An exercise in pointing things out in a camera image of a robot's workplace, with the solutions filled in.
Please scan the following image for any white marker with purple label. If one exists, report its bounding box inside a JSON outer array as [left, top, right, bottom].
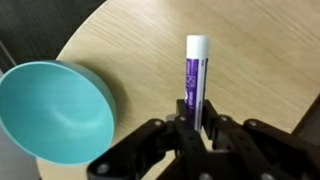
[[183, 34, 211, 133]]

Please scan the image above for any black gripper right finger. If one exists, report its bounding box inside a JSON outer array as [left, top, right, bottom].
[[201, 98, 320, 180]]

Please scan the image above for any teal plastic bowl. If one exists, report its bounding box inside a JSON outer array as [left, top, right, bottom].
[[0, 59, 117, 166]]

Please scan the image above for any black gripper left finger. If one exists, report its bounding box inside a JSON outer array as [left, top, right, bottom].
[[86, 98, 215, 180]]

